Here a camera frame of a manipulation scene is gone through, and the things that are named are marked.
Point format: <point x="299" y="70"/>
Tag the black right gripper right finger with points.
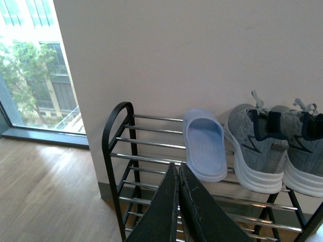
<point x="202" y="217"/>

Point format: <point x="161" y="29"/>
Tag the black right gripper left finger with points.
<point x="159" y="223"/>

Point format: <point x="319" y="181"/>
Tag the light blue slide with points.
<point x="205" y="148"/>

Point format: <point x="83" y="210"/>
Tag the grey knit sneaker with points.
<point x="260" y="147"/>
<point x="303" y="169"/>

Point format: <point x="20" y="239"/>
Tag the black metal shoe rack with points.
<point x="137" y="151"/>

